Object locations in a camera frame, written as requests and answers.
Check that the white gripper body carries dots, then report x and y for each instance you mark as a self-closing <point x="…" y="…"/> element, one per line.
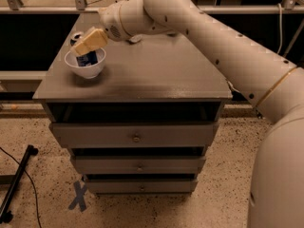
<point x="110" y="22"/>

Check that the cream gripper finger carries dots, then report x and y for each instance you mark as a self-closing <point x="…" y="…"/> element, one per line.
<point x="91" y="40"/>

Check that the blue pepsi can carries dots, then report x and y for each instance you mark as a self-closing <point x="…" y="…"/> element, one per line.
<point x="87" y="59"/>

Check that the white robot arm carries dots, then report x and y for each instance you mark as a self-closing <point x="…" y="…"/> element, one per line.
<point x="269" y="82"/>

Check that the white bowl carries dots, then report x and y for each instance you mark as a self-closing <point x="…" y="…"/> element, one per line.
<point x="87" y="72"/>

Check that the clear plastic water bottle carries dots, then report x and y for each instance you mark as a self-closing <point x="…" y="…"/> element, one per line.
<point x="135" y="39"/>

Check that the grey drawer cabinet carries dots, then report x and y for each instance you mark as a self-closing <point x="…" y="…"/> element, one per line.
<point x="160" y="80"/>

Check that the top grey drawer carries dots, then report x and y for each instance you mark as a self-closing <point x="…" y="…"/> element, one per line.
<point x="99" y="135"/>

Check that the grey drawer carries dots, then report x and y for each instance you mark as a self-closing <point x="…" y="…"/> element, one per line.
<point x="99" y="135"/>
<point x="141" y="186"/>
<point x="138" y="164"/>

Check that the middle grey drawer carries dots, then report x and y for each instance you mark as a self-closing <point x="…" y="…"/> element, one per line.
<point x="138" y="164"/>

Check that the bottom grey drawer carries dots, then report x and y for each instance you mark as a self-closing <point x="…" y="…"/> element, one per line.
<point x="141" y="186"/>

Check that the black stand leg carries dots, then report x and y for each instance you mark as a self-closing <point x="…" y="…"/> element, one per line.
<point x="5" y="213"/>

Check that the metal railing frame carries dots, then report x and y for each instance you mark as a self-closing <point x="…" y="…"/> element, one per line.
<point x="47" y="3"/>

